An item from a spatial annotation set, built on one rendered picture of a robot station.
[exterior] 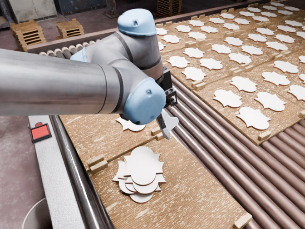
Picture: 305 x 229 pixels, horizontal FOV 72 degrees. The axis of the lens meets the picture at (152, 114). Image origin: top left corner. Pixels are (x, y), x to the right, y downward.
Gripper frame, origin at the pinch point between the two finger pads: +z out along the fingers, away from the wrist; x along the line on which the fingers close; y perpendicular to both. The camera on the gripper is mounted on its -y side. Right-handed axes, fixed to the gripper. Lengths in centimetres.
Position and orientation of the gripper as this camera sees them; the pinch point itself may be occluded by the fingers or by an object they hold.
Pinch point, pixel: (155, 125)
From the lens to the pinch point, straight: 68.4
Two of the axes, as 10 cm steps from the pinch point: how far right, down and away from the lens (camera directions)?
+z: 1.9, 6.4, 7.4
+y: 8.8, -4.5, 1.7
